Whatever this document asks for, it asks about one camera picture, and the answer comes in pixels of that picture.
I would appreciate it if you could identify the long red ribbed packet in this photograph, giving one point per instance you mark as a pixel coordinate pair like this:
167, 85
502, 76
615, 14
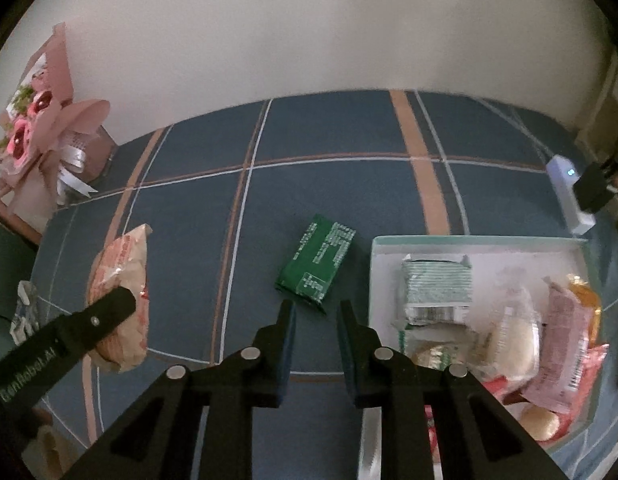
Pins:
595, 362

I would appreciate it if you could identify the plaid blue bedsheet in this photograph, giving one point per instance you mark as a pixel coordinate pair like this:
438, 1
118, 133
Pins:
339, 185

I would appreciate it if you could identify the white charger device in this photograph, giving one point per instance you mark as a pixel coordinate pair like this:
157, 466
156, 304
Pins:
564, 185

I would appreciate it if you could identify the white tray with green rim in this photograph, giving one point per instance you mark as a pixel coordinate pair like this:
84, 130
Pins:
529, 260

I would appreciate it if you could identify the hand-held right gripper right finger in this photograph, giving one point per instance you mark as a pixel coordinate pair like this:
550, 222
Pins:
349, 350

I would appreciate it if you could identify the green snack packet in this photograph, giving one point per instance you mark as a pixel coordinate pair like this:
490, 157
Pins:
314, 265

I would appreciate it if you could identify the round cracker packet green stripe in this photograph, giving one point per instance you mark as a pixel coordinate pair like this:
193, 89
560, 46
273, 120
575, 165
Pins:
434, 355

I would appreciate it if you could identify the pink paper flower bouquet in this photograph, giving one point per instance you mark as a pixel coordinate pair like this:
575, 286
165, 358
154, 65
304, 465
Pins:
44, 125

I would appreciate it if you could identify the pale green striped packet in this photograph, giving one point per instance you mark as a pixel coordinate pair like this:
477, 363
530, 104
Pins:
436, 285

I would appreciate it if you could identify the pink snack packet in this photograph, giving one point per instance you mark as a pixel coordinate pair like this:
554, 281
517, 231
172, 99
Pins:
564, 355

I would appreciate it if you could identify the clear packet with white ball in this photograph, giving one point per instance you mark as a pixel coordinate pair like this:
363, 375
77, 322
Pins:
511, 345

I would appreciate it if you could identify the small white bun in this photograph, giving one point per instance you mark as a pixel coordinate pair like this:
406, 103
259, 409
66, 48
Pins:
539, 422

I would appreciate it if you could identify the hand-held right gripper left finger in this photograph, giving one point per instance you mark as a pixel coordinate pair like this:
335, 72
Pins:
286, 340

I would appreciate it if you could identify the black plug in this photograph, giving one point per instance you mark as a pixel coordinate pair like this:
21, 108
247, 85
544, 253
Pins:
591, 187

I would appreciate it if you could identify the orange cake packet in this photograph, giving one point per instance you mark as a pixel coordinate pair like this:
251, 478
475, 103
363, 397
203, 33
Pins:
586, 300

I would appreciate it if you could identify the beige snack packet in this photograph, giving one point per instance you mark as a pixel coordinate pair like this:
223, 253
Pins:
121, 270

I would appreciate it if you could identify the blue white striped snack packet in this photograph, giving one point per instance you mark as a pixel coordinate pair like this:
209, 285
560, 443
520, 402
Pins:
25, 310

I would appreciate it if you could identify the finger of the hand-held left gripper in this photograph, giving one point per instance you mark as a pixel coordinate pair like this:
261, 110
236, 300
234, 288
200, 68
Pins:
104, 315

